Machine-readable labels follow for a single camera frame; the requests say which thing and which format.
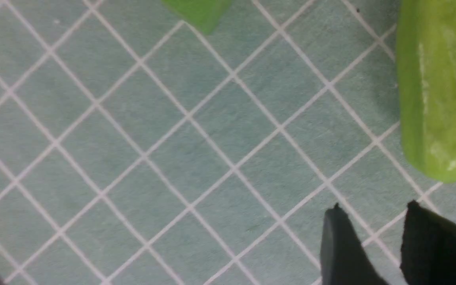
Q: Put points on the green foam block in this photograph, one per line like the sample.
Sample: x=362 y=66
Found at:
x=204 y=15

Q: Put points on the green toy cucumber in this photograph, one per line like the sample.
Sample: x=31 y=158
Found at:
x=426 y=74

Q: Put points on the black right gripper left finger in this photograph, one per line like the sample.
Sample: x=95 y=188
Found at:
x=343 y=259

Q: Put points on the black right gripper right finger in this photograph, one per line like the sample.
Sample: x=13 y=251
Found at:
x=428 y=250

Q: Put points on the teal checked tablecloth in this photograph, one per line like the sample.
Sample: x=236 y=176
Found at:
x=134 y=150

